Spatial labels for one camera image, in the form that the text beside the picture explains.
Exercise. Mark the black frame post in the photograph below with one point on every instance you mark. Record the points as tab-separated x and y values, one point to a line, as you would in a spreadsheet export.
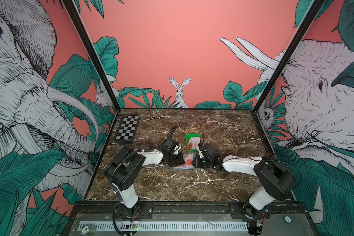
309	17
79	26

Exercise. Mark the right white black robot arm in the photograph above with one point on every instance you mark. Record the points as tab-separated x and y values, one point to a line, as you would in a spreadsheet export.
275	177

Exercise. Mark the white slotted cable duct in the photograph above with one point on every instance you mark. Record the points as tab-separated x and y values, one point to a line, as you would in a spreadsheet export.
160	226

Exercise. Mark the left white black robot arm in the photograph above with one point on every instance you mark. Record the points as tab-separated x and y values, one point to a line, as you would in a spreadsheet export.
123	170

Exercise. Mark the green card tray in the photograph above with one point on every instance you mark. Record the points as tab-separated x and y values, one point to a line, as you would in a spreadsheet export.
188	136

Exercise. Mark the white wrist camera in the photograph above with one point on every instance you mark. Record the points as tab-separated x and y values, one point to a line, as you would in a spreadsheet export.
178	148
198	148

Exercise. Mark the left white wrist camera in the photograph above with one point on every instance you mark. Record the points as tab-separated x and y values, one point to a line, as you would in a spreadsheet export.
178	148

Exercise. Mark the right black frame post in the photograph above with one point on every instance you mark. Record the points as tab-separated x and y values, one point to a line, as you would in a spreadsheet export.
309	17

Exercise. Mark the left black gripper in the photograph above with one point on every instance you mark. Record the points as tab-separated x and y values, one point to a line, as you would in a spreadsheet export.
181	161

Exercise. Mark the black front mounting rail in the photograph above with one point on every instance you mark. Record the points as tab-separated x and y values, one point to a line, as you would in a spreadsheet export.
148	209

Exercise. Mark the blue card holder wallet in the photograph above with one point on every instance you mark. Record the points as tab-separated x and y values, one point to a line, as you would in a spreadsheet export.
183	166

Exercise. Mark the black white checkerboard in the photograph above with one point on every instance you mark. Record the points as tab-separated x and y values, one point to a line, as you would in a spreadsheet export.
127	129

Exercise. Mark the stack of cards in tray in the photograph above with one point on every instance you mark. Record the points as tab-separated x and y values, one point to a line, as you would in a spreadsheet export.
193	142

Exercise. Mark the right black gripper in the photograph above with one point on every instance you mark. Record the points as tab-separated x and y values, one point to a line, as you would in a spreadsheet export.
196	162

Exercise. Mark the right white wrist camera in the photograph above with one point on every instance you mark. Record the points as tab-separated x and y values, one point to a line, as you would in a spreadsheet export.
198	148

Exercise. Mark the left black frame post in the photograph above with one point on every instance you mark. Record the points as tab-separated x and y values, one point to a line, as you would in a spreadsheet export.
79	26

